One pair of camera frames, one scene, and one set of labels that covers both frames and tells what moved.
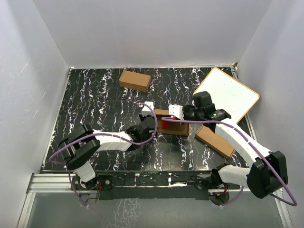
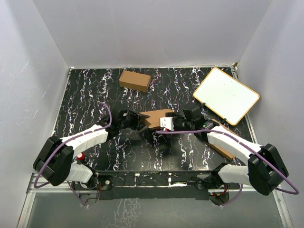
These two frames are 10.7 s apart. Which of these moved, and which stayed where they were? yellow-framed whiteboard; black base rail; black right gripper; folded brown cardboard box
Moved: black right gripper
Stayed: yellow-framed whiteboard; folded brown cardboard box; black base rail
